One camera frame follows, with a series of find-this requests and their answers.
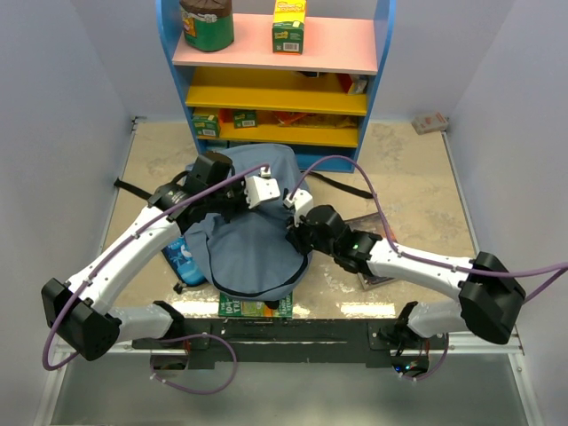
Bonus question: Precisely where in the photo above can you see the dark two cities book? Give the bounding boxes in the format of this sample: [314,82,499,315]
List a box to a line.
[343,210,396,291]

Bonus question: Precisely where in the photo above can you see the blue student backpack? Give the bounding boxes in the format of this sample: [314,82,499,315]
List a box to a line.
[113,142,375,297]

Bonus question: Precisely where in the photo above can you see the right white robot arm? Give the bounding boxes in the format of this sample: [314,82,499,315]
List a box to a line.
[287,205,526,349]

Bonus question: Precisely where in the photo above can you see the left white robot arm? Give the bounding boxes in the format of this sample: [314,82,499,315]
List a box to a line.
[41,152,266,371]

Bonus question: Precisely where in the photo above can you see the teal boxes bottom shelf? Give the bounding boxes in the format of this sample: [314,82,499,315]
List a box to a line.
[205,139,230,152]

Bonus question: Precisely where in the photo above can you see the blue dinosaur pencil case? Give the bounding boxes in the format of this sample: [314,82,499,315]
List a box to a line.
[162,237,206,295]

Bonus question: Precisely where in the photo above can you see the green box left shelf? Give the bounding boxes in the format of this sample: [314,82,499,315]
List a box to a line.
[192,114,221,138]

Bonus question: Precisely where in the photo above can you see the green box shelf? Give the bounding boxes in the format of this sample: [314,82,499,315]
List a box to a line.
[233,109,258,129]
[192,114,221,138]

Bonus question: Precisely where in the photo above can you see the green box middle shelf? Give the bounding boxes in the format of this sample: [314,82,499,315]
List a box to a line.
[233,109,258,129]

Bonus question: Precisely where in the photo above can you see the orange snack packets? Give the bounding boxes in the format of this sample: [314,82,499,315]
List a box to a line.
[272,111,358,129]

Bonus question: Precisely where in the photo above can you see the green treehouse book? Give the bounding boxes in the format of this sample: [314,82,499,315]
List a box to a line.
[217,293,293,319]

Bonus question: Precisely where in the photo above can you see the blue pink yellow shelf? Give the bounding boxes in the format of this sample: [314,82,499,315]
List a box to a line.
[155,1,397,173]

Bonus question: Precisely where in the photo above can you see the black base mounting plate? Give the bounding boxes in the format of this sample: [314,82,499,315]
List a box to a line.
[130,317,449,372]

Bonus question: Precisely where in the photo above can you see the red packet middle shelf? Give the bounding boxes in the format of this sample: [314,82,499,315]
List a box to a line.
[336,74,368,96]

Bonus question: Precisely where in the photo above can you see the small red white box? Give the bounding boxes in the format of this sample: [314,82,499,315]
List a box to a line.
[411,112,449,135]

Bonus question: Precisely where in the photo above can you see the green brown canister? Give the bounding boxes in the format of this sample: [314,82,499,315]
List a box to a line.
[179,0,234,52]

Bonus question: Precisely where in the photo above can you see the yellow green carton top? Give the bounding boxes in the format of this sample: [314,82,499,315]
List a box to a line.
[272,0,307,54]

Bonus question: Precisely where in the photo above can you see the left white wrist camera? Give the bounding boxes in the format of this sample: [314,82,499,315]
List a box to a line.
[244,168,280,209]

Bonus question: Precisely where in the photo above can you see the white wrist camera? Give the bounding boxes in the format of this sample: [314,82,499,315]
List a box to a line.
[244,168,280,209]
[283,189,313,226]

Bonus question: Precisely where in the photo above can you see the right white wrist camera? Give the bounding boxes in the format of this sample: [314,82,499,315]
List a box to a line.
[283,189,313,226]

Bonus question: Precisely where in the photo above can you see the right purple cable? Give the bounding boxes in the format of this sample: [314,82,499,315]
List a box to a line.
[288,155,568,383]

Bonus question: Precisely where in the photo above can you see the purple cable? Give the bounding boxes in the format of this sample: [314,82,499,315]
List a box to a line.
[288,155,568,383]
[41,162,272,394]

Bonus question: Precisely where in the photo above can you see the aluminium frame rail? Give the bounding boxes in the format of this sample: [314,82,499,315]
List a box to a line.
[49,312,518,417]

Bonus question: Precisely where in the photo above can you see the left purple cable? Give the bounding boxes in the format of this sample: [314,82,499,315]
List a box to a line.
[41,162,272,394]

